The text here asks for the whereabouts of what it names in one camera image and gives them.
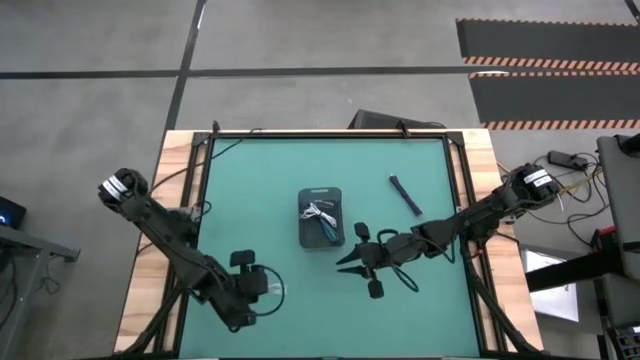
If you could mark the black aluminium table frame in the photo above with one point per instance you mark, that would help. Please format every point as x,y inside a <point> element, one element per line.
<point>325,134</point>

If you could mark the black device with blue light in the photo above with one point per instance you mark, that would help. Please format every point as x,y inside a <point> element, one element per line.
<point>10,212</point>

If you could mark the black hazard-striped floor mat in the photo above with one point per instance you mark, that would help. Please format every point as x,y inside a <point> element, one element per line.
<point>550,40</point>
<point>555,100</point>

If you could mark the green table mat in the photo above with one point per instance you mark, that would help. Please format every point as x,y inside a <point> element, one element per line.
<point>300,310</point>

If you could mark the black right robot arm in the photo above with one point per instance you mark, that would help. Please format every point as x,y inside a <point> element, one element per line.
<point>480,215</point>

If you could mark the grey metal cart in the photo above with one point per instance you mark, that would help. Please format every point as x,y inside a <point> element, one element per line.
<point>622,200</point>

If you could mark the white paper sheet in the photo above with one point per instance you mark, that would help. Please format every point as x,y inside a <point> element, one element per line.
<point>552,295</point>

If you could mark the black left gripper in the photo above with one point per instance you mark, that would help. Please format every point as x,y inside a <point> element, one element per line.
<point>252,282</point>

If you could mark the black plastic tray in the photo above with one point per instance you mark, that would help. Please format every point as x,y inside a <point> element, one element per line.
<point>312,235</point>

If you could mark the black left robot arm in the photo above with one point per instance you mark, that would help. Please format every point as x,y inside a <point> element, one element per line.
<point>170,235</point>

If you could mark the black floor bar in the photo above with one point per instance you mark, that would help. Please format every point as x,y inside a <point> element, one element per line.
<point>570,270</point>

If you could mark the black power adapter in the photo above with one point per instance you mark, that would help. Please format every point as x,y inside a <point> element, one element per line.
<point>565,160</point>

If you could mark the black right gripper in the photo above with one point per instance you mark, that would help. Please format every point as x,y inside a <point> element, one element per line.
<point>397,250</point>

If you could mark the black monitor behind table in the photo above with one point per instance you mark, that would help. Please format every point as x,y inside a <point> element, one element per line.
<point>375,120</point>

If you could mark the grey side desk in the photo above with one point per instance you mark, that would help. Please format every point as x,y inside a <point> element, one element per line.
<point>30,250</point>

